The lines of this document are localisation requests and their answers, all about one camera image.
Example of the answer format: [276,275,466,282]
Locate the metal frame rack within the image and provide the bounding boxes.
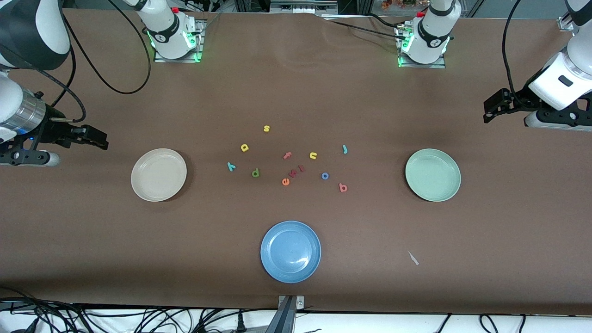
[234,0,373,20]

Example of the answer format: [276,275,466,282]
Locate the black cable on table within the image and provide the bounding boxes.
[329,13,410,42]

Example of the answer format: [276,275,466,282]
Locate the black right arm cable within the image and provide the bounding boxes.
[39,0,152,123]

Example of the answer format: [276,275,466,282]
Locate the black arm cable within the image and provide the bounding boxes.
[502,0,540,111]
[39,0,152,123]

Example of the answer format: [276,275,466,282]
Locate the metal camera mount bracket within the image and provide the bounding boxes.
[277,295,306,333]

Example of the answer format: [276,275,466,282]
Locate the tangled black cables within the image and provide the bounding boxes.
[0,287,278,333]

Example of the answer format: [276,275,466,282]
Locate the beige round plate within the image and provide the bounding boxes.
[130,148,188,203]

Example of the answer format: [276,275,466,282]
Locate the brown table cover sheet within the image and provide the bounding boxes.
[0,8,592,316]

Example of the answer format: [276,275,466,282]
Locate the blue round plate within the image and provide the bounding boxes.
[260,220,322,284]

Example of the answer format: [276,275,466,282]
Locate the looped black cable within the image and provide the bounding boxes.
[478,314,500,333]

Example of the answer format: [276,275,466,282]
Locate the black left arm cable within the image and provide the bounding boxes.
[502,0,540,111]

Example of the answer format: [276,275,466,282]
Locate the green round plate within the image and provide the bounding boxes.
[405,148,462,203]

